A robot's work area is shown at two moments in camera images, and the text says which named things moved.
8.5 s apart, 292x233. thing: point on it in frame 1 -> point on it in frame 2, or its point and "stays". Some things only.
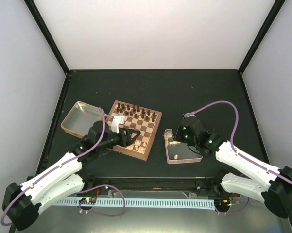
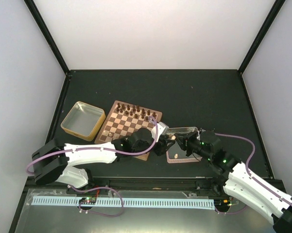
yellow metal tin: (79, 119) stays
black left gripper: (127, 137) -> (163, 141)
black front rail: (157, 183) stays
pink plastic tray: (178, 152) stays
